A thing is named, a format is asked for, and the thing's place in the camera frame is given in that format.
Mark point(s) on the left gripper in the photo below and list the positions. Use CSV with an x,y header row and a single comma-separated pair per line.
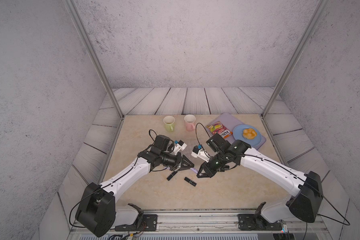
x,y
180,167

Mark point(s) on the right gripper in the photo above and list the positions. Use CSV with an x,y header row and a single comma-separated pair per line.
x,y
209,173

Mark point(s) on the purple lipstick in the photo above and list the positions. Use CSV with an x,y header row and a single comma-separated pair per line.
x,y
194,170

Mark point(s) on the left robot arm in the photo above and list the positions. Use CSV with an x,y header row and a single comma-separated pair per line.
x,y
97,210

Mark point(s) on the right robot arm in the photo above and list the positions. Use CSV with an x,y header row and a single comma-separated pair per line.
x,y
305,190

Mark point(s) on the black lipstick left diagonal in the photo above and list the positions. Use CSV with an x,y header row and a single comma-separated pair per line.
x,y
171,175

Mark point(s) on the black lipstick centre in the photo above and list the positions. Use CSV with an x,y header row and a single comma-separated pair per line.
x,y
190,181

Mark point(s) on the green mug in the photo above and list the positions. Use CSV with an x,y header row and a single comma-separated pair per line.
x,y
169,122

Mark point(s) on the pink mug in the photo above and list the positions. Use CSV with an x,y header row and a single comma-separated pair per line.
x,y
190,122

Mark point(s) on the candy bag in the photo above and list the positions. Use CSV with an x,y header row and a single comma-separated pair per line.
x,y
219,128

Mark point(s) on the blue plate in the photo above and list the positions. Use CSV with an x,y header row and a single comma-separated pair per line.
x,y
238,135

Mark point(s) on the lavender tray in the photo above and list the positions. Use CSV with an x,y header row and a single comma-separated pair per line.
x,y
231,122

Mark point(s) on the bread roll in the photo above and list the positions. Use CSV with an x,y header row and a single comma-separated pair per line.
x,y
249,134

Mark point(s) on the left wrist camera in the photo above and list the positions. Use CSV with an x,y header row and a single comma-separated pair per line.
x,y
178,146

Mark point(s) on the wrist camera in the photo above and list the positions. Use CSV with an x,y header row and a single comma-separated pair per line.
x,y
178,146
199,152

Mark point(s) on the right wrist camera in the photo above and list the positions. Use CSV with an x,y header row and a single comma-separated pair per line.
x,y
199,152

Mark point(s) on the aluminium rail front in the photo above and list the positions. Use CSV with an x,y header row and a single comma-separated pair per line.
x,y
219,225

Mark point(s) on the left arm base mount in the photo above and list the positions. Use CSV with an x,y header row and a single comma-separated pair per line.
x,y
132,218

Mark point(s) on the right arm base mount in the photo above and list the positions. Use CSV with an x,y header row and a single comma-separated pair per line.
x,y
255,222

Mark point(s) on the left aluminium frame post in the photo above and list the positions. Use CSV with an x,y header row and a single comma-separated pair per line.
x,y
92,53

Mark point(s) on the aluminium frame post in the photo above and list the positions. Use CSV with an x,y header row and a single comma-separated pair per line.
x,y
92,53
308,32

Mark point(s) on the right aluminium frame post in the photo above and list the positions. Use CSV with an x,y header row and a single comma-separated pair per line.
x,y
308,32

